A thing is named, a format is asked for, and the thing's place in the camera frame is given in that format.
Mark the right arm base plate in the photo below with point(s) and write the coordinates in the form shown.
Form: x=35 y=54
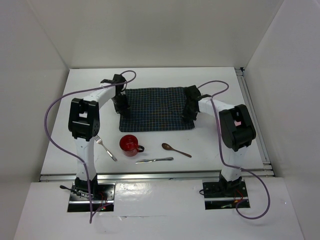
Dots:
x=216 y=199

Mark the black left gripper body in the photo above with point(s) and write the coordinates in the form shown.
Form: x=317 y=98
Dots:
x=120 y=103

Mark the aluminium front rail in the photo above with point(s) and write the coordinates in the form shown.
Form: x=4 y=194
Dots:
x=183 y=175

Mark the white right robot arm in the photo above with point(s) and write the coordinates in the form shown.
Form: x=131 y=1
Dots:
x=236 y=132

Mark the red enamel mug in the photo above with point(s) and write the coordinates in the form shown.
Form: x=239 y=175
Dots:
x=129 y=145

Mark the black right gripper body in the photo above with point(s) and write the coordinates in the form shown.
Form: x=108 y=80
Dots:
x=188 y=113

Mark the dark checked cloth placemat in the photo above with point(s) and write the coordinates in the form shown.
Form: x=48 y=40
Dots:
x=155 y=109

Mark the pink plastic plate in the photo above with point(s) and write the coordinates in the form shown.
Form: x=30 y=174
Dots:
x=237 y=123

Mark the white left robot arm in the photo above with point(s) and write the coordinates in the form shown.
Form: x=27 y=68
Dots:
x=84 y=125

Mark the aluminium rail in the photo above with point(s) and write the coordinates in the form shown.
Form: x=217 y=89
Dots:
x=240 y=74
x=183 y=175

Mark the aluminium right side rail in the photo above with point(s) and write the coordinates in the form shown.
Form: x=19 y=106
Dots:
x=240 y=74

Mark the silver table knife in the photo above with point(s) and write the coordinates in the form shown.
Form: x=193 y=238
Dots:
x=144 y=161

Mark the silver fork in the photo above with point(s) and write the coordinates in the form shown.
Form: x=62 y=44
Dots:
x=99 y=141

